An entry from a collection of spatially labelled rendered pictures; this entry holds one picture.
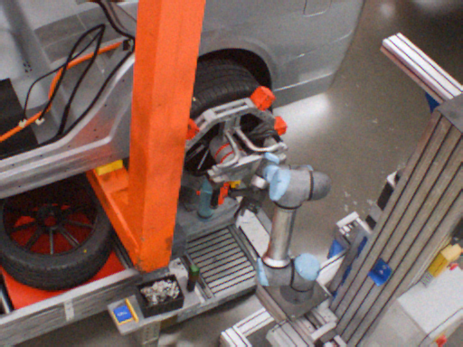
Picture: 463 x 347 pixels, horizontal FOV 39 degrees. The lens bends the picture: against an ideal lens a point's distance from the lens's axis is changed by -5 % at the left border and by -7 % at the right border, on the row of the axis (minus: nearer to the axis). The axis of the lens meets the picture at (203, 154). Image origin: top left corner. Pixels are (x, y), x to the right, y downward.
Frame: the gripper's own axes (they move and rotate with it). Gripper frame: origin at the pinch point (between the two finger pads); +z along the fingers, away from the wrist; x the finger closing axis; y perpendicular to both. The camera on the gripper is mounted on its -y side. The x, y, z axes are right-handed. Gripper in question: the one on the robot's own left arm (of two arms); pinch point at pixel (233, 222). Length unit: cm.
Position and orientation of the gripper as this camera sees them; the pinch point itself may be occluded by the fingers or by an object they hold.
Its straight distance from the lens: 313.3
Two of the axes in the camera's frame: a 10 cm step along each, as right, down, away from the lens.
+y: 9.1, 4.0, 1.3
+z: -4.2, 8.9, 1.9
